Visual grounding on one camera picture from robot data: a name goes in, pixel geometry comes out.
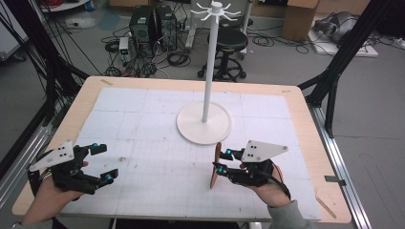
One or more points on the dark tape piece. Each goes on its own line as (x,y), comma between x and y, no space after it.
(332,179)

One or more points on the small silver power supply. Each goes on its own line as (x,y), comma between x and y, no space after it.
(124,47)

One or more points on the person's right hand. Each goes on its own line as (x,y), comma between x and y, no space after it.
(273,194)

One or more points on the black computer tower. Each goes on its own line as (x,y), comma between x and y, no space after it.
(167,28)
(140,30)

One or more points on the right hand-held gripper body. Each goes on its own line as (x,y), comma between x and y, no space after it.
(261,151)

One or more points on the black round stool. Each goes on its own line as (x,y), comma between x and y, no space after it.
(227,39)

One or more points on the white floor board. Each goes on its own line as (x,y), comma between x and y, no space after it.
(350,51)

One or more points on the wooden spatula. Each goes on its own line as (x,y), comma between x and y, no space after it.
(214,179)

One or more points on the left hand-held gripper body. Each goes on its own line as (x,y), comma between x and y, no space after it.
(57,154)

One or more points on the white metal leg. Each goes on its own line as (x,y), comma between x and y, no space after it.
(246,19)
(190,31)

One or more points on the round white table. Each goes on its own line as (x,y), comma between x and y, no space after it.
(71,5)

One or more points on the white grid mat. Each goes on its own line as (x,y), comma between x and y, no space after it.
(165,127)

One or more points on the grey bag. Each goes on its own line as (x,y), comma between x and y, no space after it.
(336,25)

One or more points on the person's left hand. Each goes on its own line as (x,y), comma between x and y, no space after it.
(47,198)

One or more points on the black metal frame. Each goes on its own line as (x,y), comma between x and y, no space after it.
(47,70)
(344,54)

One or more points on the white hook stand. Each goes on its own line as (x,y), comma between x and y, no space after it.
(203,127)

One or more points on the large cardboard box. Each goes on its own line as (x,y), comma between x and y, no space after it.
(297,22)

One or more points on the aluminium rail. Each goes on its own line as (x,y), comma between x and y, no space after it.
(19,173)
(337,165)

